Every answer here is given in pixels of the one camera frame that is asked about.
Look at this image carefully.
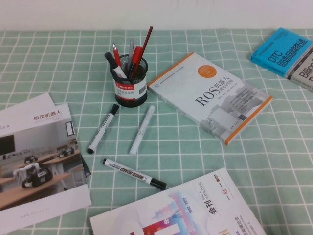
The all white marker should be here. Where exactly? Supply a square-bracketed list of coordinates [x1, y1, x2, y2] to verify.
[129, 105, 156, 155]

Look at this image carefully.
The white paper sheet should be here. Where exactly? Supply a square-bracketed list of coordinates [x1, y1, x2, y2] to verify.
[0, 91, 56, 116]

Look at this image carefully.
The colourful catalogue magazine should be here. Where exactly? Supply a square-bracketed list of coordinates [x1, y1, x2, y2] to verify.
[89, 167, 267, 235]

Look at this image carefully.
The red pen with metal tip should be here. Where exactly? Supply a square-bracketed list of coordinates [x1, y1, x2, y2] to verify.
[112, 43, 123, 69]

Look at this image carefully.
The red capped pen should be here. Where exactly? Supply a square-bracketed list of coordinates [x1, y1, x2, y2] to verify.
[131, 46, 143, 74]

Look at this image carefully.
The robot photo brochure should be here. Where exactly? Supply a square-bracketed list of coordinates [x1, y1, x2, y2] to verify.
[0, 102, 92, 227]

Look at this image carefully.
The blue DTC book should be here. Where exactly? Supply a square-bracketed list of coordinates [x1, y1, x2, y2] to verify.
[250, 27, 313, 77]

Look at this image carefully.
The red and black pencil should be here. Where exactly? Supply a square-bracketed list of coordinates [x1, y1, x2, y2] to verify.
[134, 25, 154, 74]

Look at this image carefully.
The clear grey pen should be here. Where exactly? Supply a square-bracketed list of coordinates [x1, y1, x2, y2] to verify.
[126, 38, 135, 71]

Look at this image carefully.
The marker printed white board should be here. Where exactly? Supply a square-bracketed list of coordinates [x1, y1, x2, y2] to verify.
[102, 157, 167, 189]

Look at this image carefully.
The dark booklet under brochure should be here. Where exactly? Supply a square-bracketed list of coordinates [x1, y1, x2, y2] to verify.
[80, 154, 92, 178]

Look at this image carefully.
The white orange ROS book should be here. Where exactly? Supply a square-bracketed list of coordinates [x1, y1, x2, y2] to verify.
[147, 51, 273, 145]

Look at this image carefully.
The white marker with red logo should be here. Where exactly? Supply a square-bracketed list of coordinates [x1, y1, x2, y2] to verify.
[104, 51, 128, 79]

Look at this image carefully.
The black mesh pen holder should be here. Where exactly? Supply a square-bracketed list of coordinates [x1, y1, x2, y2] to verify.
[109, 54, 148, 107]

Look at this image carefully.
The whiteboard marker with black cap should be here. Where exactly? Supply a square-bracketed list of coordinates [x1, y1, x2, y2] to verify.
[87, 103, 120, 154]

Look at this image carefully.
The grey Billion book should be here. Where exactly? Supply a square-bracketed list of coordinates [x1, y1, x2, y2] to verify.
[286, 47, 313, 93]

